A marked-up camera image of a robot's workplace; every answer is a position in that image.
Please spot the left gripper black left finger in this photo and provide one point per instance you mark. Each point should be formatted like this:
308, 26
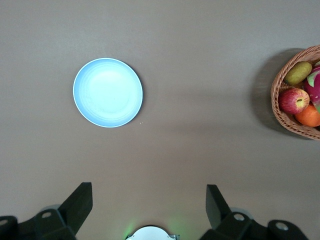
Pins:
80, 200

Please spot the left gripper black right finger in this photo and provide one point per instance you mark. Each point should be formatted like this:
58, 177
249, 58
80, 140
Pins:
216, 205

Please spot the red yellow apple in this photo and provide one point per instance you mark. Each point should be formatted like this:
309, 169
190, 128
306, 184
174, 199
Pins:
292, 101

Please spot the light blue plate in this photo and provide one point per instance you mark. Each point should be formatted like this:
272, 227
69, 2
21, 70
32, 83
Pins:
107, 92

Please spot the brown wicker basket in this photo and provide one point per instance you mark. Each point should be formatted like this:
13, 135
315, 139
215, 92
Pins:
275, 100

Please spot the orange fruit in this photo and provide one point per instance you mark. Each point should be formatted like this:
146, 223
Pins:
308, 116

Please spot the pink dragon fruit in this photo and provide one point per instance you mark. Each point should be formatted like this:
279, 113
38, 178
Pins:
315, 87

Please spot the brown green kiwi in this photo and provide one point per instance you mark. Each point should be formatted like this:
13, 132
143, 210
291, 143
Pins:
298, 73

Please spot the brown tablecloth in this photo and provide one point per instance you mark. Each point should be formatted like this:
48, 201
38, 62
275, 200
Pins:
175, 37

